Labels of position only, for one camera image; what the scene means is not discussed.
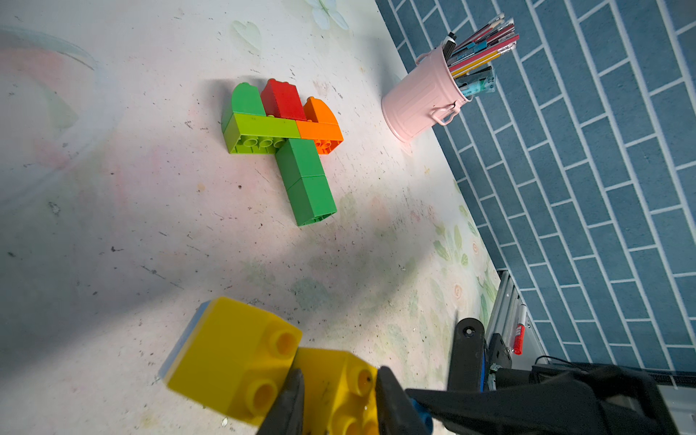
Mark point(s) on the red marker pen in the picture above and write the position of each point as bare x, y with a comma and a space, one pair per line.
519, 333

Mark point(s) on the red square lego brick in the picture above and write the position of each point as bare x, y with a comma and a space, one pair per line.
281, 100

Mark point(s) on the orange long lego brick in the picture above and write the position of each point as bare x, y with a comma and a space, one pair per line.
326, 136

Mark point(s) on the yellow lego brick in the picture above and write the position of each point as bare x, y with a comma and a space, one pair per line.
339, 392
236, 360

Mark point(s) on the small orange lego brick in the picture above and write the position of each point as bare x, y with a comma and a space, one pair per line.
317, 111

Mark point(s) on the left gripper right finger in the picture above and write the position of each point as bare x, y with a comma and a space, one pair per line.
396, 414

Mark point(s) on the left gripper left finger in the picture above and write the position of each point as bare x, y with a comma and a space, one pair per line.
286, 416

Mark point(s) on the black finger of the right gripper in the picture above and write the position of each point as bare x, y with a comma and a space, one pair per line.
606, 400

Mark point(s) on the green square lego brick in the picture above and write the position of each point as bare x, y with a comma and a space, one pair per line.
244, 108

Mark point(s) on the lime long lego brick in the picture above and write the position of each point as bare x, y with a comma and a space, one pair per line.
251, 134

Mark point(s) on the pink pencil cup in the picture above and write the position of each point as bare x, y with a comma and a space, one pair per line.
427, 96

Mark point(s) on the coloured pencils bundle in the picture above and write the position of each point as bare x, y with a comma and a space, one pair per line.
470, 62

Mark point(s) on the light blue long lego brick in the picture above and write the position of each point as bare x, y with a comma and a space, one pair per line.
176, 350

